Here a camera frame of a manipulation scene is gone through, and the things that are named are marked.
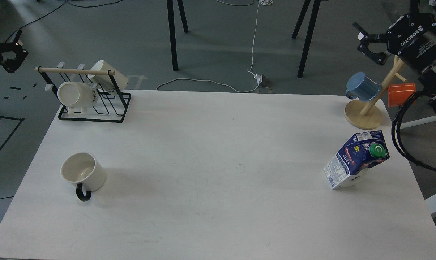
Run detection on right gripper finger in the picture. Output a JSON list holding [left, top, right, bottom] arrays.
[[357, 43, 390, 65], [352, 22, 394, 43]]

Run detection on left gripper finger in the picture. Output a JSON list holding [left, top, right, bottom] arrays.
[[0, 29, 23, 53], [0, 49, 29, 73]]

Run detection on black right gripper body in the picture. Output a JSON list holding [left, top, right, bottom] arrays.
[[387, 14, 436, 74]]

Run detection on blue milk carton green cap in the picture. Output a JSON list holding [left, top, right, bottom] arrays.
[[324, 130, 389, 190]]

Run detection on white mug black handle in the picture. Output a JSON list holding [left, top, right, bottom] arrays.
[[60, 152, 107, 202]]

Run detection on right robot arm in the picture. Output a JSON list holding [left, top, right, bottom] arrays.
[[353, 0, 436, 172]]

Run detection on blue mug on tree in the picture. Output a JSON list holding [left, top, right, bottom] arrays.
[[345, 72, 381, 102]]

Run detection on orange mug on tree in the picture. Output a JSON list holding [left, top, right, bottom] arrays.
[[387, 83, 416, 108]]

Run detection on black table legs right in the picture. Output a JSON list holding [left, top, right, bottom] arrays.
[[292, 0, 321, 79]]

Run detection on black table legs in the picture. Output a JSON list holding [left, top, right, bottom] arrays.
[[166, 0, 189, 71], [292, 0, 321, 79]]

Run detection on wooden mug tree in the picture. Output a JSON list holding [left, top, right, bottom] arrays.
[[344, 55, 408, 130]]

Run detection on white mug front on rack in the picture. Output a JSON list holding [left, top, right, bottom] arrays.
[[57, 81, 99, 108]]

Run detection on cream mug rear on rack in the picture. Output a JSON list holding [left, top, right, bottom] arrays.
[[88, 60, 128, 95]]

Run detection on black table legs left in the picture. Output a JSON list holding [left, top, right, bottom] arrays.
[[166, 0, 189, 71]]

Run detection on black wire mug rack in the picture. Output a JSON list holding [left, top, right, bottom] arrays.
[[34, 62, 132, 123]]

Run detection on black floor cable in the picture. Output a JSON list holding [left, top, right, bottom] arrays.
[[5, 0, 124, 42]]

